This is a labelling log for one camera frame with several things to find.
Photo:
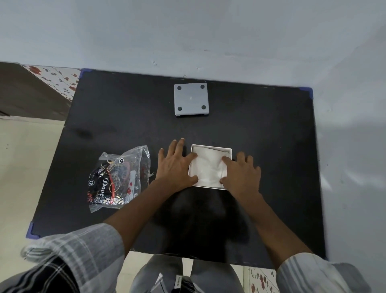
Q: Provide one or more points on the person's left hand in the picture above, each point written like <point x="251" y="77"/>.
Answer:
<point x="173" y="170"/>

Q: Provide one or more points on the person's right hand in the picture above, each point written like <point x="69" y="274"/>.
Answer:
<point x="245" y="179"/>

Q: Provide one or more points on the person's left thumb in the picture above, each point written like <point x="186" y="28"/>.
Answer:
<point x="191" y="181"/>

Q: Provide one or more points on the person's left little finger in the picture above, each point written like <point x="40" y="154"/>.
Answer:
<point x="162" y="156"/>

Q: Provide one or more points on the person's right thumb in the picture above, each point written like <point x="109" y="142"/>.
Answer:
<point x="226" y="181"/>

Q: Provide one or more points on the person's right middle finger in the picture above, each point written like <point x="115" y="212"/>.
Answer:
<point x="240" y="158"/>

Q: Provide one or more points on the person's right little finger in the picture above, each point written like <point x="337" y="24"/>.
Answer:
<point x="257" y="171"/>

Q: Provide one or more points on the person's left middle finger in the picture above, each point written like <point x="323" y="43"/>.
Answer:
<point x="180" y="148"/>

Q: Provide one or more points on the white tissue paper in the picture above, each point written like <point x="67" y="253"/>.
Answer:
<point x="208" y="169"/>

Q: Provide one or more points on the white square box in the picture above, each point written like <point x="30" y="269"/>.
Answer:
<point x="211" y="147"/>

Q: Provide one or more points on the person's right forearm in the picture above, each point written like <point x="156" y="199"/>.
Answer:
<point x="271" y="229"/>

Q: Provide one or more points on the person's left forearm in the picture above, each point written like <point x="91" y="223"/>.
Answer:
<point x="138" y="211"/>

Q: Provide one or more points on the clear bag of chocolates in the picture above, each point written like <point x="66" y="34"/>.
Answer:
<point x="120" y="178"/>

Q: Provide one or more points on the grey square box lid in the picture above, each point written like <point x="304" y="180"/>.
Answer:
<point x="191" y="99"/>

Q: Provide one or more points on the blue table corner protector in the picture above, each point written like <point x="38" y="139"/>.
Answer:
<point x="86" y="70"/>
<point x="31" y="232"/>
<point x="306" y="90"/>

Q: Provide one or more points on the grey trousers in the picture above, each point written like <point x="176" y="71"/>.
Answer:
<point x="211" y="276"/>

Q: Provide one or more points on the grey plaid shirt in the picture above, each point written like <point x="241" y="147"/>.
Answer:
<point x="75" y="259"/>

